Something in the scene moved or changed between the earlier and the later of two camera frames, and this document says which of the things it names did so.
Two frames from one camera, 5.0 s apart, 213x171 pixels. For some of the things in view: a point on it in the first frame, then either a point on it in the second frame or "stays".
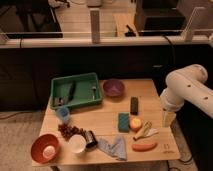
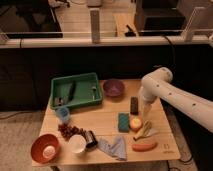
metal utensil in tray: (93, 95) stays
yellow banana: (146, 131) stays
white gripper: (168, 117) to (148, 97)
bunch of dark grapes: (68, 131) stays
